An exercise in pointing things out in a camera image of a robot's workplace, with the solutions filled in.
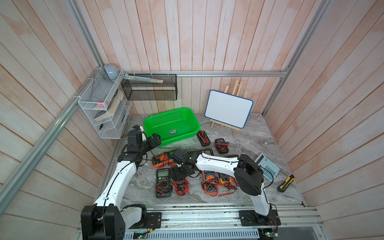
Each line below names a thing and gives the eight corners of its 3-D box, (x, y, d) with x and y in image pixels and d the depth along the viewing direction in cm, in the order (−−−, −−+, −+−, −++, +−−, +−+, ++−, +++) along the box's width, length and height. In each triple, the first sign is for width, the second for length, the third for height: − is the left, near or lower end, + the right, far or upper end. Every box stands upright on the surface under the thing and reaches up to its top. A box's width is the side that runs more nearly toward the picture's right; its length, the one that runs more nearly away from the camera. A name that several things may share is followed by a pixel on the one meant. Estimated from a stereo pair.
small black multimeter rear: (202, 147, 104) (203, 144, 100) (196, 135, 110) (196, 131, 107) (210, 144, 105) (211, 141, 102) (203, 132, 112) (204, 129, 108)
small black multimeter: (221, 155, 99) (223, 152, 96) (212, 142, 106) (212, 139, 103) (231, 150, 102) (233, 147, 98) (221, 138, 108) (222, 134, 105)
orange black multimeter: (201, 195, 83) (202, 192, 79) (200, 174, 91) (201, 170, 87) (219, 195, 83) (221, 192, 79) (217, 174, 91) (218, 170, 87)
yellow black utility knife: (281, 193, 84) (283, 192, 82) (276, 188, 86) (278, 187, 84) (294, 179, 89) (296, 178, 87) (289, 175, 91) (291, 173, 89)
